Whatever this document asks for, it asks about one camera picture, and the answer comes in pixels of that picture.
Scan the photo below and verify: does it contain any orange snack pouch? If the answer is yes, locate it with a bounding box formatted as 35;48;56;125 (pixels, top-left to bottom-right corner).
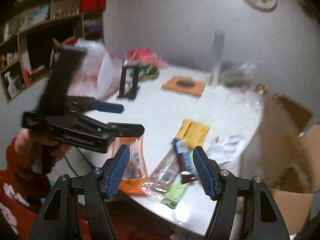
112;136;149;194

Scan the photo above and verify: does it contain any blue bar wrapper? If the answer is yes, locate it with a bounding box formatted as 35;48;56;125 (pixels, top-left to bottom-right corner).
172;138;198;184

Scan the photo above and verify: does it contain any white oat snack bag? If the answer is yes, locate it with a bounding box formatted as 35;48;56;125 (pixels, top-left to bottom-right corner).
206;135;245;172

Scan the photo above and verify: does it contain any yellow snack pack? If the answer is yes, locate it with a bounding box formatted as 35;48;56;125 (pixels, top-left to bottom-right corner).
175;119;210;150

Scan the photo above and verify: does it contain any light green snack packet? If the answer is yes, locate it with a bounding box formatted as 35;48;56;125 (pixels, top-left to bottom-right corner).
161;181;190;209

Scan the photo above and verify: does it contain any clear grain bar wrapper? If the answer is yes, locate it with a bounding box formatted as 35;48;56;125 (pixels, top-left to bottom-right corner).
140;148;180;200

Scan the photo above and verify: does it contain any person left hand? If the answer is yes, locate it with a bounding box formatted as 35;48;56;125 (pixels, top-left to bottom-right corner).
14;128;71;166

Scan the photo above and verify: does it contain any white plastic shopping bag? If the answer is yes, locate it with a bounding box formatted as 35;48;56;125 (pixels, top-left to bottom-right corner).
68;38;123;101

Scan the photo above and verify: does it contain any black phone stand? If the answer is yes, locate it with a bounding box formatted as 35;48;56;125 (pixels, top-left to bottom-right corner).
118;65;140;100

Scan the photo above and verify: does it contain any green snack bag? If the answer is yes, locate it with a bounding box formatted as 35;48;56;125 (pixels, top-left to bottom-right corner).
139;63;160;81

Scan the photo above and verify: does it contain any pink plastic bag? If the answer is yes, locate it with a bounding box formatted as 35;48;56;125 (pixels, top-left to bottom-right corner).
124;48;169;67

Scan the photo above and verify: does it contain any cardboard box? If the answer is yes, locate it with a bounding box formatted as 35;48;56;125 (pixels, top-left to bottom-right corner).
240;92;320;235

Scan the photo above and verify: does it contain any orange wooden coaster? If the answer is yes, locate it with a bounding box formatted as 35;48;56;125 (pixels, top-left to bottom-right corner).
162;76;206;96

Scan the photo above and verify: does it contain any crumpled clear wrapper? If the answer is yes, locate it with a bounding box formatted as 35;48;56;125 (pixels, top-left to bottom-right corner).
232;89;264;113

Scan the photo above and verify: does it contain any wooden shelf unit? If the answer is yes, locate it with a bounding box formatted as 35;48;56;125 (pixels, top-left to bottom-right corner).
1;0;107;103

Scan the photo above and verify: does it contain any clear bag with greens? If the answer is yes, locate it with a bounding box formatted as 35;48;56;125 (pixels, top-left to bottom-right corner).
219;61;257;90

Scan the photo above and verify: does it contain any gold foil wrapper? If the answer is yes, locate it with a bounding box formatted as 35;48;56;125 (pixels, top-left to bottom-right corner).
254;83;268;95

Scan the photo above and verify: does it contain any clear plastic tube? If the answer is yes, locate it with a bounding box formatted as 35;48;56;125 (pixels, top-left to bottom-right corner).
210;31;225;87

